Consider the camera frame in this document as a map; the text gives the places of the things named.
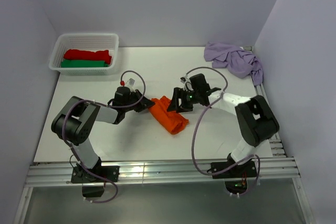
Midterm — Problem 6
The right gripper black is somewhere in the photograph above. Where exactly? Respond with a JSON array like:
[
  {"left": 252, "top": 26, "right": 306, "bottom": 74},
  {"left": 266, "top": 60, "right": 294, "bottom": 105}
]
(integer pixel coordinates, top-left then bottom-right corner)
[{"left": 166, "top": 87, "right": 200, "bottom": 113}]

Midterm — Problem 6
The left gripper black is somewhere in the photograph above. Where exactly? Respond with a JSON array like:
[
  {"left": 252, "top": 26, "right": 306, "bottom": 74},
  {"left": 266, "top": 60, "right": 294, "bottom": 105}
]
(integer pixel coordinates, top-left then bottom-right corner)
[{"left": 123, "top": 89, "right": 154, "bottom": 112}]

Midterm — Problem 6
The orange t shirt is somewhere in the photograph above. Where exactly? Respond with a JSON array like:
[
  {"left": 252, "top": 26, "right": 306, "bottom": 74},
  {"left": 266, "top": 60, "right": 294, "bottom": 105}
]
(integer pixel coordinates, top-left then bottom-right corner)
[{"left": 149, "top": 96, "right": 189, "bottom": 135}]

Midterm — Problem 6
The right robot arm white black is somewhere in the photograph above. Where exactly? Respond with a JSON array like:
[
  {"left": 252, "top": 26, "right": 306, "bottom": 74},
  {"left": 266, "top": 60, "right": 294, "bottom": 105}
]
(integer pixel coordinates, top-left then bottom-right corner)
[{"left": 167, "top": 88, "right": 280, "bottom": 177}]

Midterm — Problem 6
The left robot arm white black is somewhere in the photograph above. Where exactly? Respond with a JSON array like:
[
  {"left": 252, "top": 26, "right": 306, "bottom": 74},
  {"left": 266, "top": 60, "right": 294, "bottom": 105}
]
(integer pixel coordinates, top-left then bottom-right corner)
[{"left": 51, "top": 87, "right": 155, "bottom": 182}]

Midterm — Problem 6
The lilac t shirt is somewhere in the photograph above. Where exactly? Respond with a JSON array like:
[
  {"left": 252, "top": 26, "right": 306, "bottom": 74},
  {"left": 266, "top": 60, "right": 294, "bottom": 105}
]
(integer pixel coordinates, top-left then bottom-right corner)
[{"left": 204, "top": 42, "right": 264, "bottom": 86}]

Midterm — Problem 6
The white plastic basket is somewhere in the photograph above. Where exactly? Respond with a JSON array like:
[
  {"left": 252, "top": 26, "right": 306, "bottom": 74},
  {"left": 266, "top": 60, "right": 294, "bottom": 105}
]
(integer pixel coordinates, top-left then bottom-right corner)
[{"left": 49, "top": 33, "right": 119, "bottom": 76}]

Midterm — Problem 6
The red rolled t shirt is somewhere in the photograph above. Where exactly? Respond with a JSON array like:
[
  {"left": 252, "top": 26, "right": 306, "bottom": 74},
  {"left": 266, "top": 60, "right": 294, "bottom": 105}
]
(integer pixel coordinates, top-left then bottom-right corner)
[{"left": 64, "top": 49, "right": 112, "bottom": 64}]

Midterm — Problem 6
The green rolled t shirt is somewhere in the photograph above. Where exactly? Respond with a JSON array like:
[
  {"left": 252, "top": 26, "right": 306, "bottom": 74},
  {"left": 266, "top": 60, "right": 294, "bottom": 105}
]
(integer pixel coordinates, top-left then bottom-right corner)
[{"left": 61, "top": 59, "right": 109, "bottom": 68}]

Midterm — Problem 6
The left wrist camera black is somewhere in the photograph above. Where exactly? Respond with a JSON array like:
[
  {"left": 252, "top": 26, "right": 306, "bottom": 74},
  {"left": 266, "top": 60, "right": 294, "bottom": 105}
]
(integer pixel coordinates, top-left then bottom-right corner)
[{"left": 108, "top": 86, "right": 134, "bottom": 108}]

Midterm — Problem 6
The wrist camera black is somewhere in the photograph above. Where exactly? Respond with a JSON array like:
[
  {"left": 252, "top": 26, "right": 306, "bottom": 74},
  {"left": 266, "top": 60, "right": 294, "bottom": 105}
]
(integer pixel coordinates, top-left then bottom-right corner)
[
  {"left": 108, "top": 86, "right": 134, "bottom": 108},
  {"left": 190, "top": 73, "right": 221, "bottom": 97}
]

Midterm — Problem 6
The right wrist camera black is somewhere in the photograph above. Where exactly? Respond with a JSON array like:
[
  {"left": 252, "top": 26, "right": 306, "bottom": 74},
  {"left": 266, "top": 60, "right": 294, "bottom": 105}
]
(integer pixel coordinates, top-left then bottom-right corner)
[{"left": 190, "top": 73, "right": 221, "bottom": 97}]

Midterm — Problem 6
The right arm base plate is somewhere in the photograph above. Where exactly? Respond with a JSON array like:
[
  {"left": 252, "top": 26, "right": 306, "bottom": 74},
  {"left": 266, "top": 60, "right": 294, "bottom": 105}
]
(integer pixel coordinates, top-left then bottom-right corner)
[{"left": 208, "top": 161, "right": 257, "bottom": 179}]

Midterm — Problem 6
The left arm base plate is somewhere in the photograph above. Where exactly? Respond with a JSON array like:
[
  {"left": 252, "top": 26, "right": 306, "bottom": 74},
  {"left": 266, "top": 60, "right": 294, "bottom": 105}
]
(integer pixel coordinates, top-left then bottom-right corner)
[{"left": 70, "top": 166, "right": 120, "bottom": 184}]

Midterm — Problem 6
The aluminium rail frame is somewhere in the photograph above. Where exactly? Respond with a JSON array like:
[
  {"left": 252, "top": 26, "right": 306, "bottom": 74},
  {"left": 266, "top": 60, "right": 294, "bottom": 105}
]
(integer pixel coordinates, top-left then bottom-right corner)
[{"left": 14, "top": 47, "right": 315, "bottom": 223}]

